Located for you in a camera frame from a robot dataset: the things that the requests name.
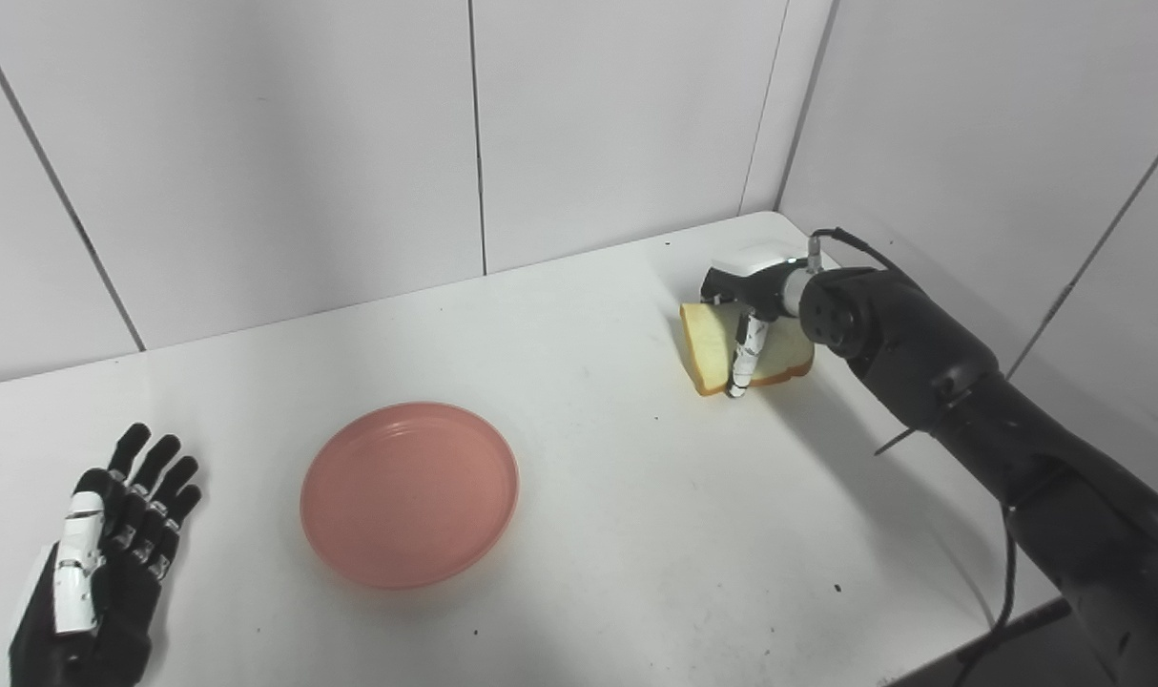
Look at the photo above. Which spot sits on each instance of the slice of bread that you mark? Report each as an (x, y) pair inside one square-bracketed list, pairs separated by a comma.
[(708, 343)]

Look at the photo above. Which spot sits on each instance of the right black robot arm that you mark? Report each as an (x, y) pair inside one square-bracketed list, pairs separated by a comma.
[(980, 420)]

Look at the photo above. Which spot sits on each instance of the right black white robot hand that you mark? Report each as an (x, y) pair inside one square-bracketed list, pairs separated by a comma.
[(755, 286)]

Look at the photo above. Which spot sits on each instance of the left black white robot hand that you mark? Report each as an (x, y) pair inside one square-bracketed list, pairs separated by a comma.
[(93, 572)]

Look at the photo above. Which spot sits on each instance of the pink round plate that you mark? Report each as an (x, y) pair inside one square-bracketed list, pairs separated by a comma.
[(409, 494)]

